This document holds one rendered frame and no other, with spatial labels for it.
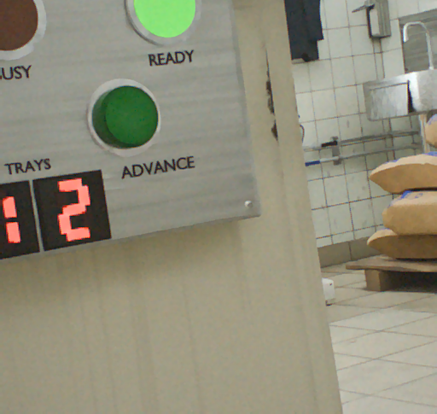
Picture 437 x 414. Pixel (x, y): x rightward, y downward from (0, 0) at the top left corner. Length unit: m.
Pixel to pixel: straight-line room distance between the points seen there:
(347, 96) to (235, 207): 5.27
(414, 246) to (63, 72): 4.13
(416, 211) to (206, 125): 3.89
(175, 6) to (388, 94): 4.92
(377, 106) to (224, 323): 4.93
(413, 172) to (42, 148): 4.11
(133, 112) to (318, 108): 5.17
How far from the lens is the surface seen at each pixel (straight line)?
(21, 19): 0.52
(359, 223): 5.83
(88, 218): 0.53
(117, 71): 0.54
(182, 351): 0.58
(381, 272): 4.70
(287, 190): 0.61
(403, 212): 4.48
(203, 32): 0.56
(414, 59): 5.83
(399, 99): 5.41
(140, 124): 0.53
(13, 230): 0.52
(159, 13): 0.55
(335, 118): 5.76
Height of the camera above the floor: 0.74
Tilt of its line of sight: 3 degrees down
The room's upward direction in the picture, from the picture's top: 8 degrees counter-clockwise
